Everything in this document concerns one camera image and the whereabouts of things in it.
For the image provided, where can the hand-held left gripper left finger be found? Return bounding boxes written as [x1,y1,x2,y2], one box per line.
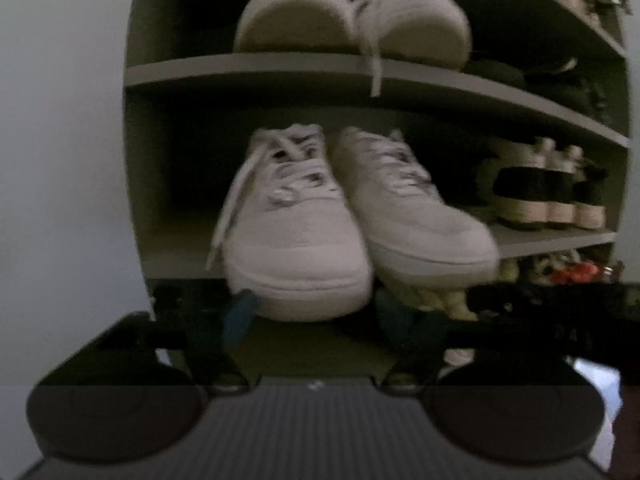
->
[99,287,261,394]

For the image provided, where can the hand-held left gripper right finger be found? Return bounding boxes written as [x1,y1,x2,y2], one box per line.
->
[375,291,453,395]

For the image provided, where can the white sneaker with grey swoosh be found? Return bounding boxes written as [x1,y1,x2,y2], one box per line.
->
[206,124,373,323]
[330,126,501,291]

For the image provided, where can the shoe cabinet with shelves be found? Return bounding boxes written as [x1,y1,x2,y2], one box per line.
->
[122,0,632,376]

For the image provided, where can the plain white lace-up sneaker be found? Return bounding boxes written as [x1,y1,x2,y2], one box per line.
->
[352,0,473,98]
[234,0,358,56]

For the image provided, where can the red and white sneaker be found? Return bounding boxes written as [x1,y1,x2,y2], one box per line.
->
[550,262,601,286]

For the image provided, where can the black and white low sneaker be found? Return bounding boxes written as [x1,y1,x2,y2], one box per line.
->
[575,160,610,231]

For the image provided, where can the black and white high-top sneaker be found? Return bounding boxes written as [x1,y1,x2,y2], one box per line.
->
[547,145,583,228]
[487,137,556,228]

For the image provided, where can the black leather shoe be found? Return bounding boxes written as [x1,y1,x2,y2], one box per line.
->
[580,75,618,126]

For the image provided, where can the plain white cabinet door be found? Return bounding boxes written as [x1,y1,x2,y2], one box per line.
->
[0,0,148,381]

